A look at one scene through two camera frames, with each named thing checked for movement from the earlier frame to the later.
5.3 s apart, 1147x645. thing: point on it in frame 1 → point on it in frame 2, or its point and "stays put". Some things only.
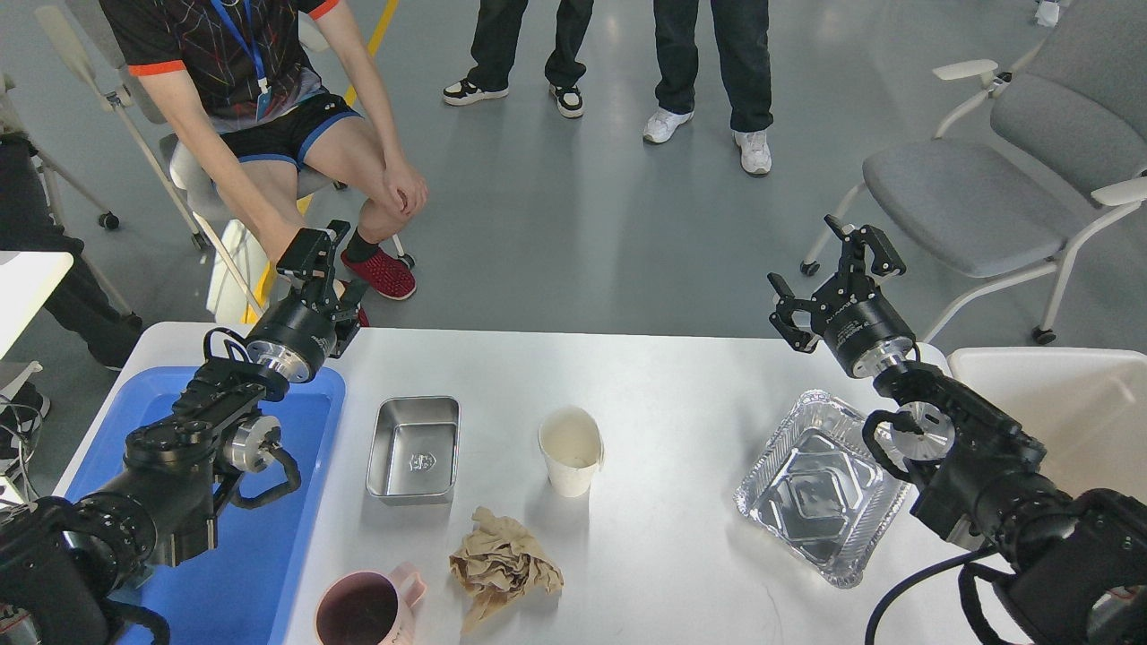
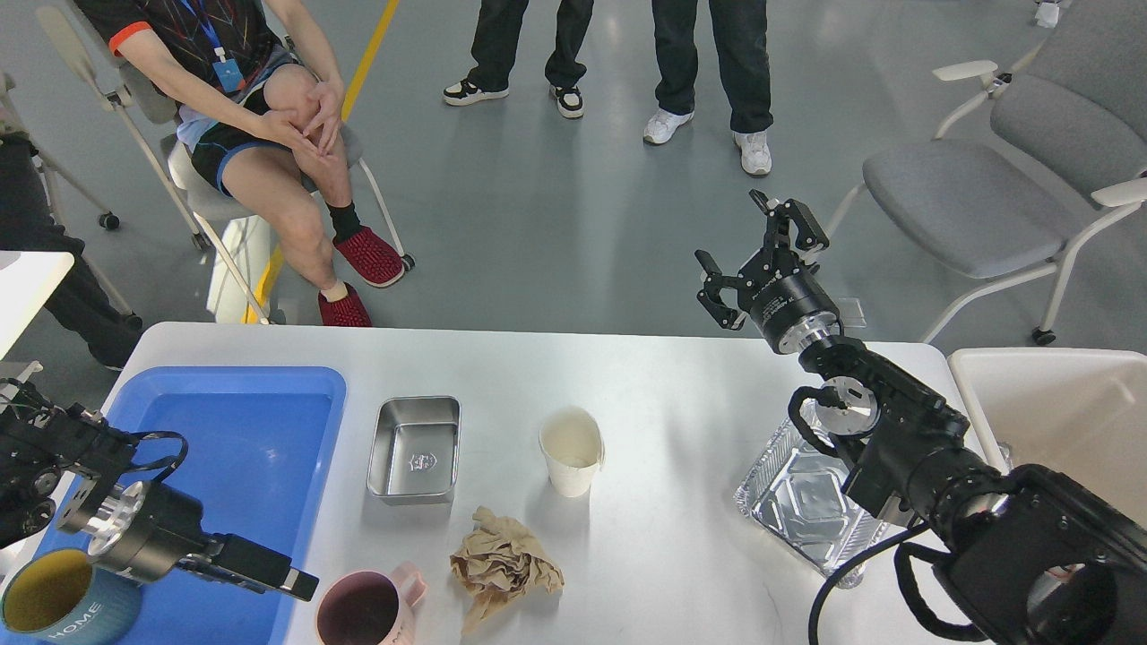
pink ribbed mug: (364, 608) stays put
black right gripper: (849, 313) → (790, 308)
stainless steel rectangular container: (414, 451) stays put
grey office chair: (1004, 191) stays put
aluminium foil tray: (820, 490) stays put
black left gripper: (308, 326) → (142, 530)
